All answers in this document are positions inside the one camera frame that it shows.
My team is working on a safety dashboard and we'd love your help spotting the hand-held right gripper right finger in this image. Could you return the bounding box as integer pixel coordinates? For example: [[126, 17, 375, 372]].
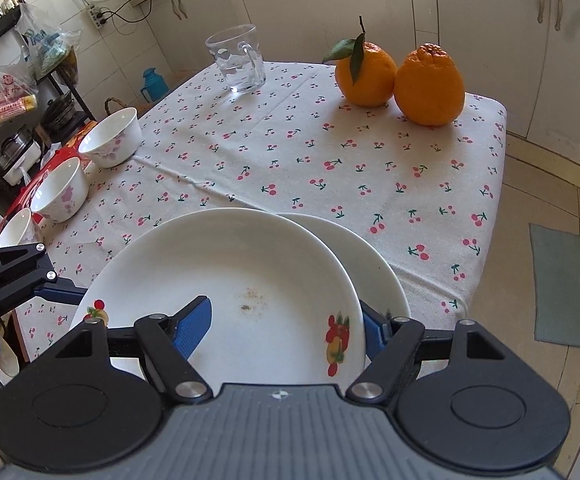
[[346, 300, 513, 404]]

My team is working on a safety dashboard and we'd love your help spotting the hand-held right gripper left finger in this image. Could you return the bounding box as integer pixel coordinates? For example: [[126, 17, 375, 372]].
[[50, 296, 216, 404]]

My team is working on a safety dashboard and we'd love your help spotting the large white plate fruit print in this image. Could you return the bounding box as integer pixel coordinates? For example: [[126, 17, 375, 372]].
[[275, 212, 412, 361]]

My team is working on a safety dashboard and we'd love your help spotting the large white bowl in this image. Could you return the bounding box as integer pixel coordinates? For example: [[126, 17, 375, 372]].
[[0, 207, 43, 251]]

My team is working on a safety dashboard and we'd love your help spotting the stained white plate fruit print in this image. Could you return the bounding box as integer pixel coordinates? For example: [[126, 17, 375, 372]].
[[77, 208, 367, 392]]

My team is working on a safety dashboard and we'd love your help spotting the white bowl with pink print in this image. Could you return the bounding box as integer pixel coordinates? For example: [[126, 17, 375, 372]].
[[77, 106, 141, 169], [30, 156, 90, 223]]

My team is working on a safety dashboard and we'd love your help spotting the white rice cooker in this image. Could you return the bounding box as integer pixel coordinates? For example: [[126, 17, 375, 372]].
[[0, 130, 43, 186]]

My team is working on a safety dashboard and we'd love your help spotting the black pot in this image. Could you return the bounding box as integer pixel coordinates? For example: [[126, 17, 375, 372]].
[[40, 97, 83, 133]]

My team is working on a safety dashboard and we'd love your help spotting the cherry print tablecloth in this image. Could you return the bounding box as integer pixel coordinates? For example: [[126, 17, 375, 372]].
[[12, 60, 508, 361]]

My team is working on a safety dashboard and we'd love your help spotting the green floor mat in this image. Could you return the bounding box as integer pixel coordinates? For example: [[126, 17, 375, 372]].
[[529, 223, 580, 348]]

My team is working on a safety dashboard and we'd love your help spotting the wicker basket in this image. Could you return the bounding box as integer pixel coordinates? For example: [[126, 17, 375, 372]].
[[103, 97, 138, 121]]

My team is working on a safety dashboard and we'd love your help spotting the black metal rack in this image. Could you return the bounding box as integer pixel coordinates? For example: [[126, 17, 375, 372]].
[[0, 2, 96, 196]]

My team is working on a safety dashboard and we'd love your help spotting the plastic bag with red print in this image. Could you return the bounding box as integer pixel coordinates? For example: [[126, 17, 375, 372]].
[[0, 52, 38, 131]]

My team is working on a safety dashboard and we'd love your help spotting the blue thermos flask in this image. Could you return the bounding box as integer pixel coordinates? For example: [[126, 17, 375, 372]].
[[141, 66, 163, 102]]

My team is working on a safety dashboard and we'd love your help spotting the bumpy orange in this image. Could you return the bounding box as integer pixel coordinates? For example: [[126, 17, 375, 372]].
[[394, 42, 466, 127]]

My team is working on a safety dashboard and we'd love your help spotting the clear plastic bag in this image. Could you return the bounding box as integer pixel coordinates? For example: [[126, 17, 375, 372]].
[[15, 2, 81, 81]]

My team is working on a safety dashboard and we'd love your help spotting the orange with green leaf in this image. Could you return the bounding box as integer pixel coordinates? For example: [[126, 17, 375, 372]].
[[322, 16, 399, 107]]

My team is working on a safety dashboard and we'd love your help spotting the clear glass mug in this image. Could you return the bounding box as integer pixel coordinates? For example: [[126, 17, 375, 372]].
[[205, 24, 266, 94]]

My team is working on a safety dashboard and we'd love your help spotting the white power strip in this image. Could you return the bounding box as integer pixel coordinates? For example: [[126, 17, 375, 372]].
[[86, 4, 111, 29]]

